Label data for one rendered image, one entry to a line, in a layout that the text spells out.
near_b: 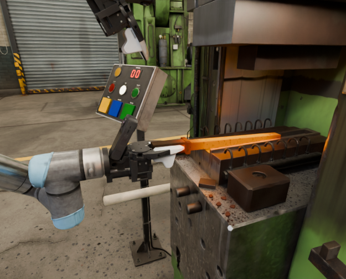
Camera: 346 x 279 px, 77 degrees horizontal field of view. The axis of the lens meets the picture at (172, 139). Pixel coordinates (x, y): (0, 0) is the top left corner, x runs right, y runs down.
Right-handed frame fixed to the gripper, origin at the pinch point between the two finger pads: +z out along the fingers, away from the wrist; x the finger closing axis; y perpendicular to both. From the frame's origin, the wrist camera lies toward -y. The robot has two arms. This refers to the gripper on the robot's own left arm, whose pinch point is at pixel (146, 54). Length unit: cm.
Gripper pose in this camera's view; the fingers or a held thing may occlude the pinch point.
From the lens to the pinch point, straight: 67.1
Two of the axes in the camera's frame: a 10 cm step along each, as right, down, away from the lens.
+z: 4.3, 7.7, 4.6
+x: 3.4, 3.4, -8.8
